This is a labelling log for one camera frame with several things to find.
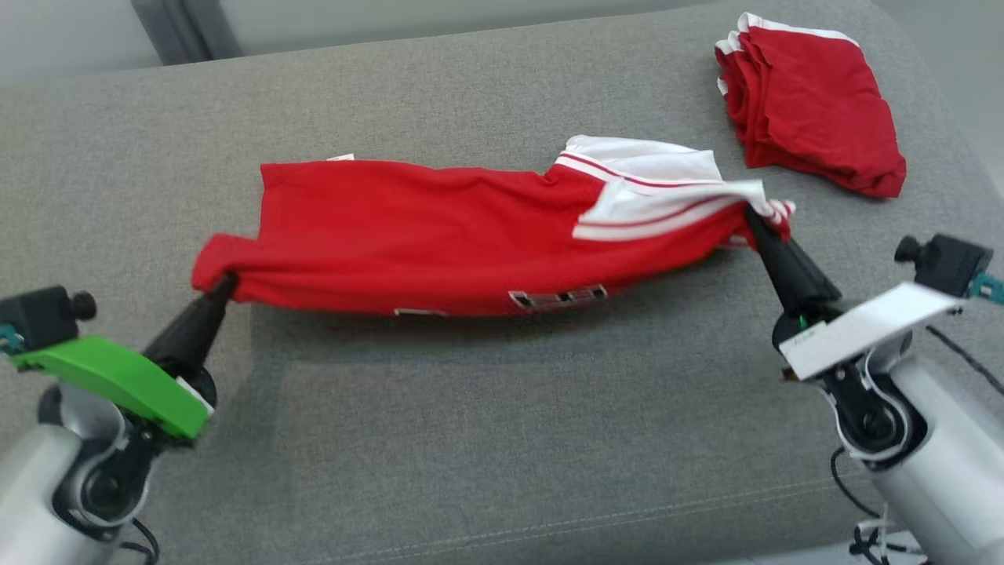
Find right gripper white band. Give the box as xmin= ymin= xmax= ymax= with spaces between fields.
xmin=744 ymin=209 xmax=968 ymax=383

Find red garment with white waistband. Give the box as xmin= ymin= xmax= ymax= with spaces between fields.
xmin=191 ymin=135 xmax=797 ymax=319

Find red shorts with 23 print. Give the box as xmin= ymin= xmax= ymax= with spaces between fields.
xmin=714 ymin=12 xmax=908 ymax=199

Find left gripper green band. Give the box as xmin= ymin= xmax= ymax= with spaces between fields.
xmin=12 ymin=275 xmax=240 ymax=442

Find grey fabric sofa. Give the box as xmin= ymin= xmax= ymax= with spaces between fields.
xmin=0 ymin=0 xmax=1004 ymax=565

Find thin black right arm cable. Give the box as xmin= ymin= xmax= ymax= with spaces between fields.
xmin=924 ymin=324 xmax=1004 ymax=396

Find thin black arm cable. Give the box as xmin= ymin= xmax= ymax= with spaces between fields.
xmin=118 ymin=518 xmax=162 ymax=565
xmin=924 ymin=324 xmax=1004 ymax=396

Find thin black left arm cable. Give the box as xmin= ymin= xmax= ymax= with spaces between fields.
xmin=118 ymin=518 xmax=162 ymax=565

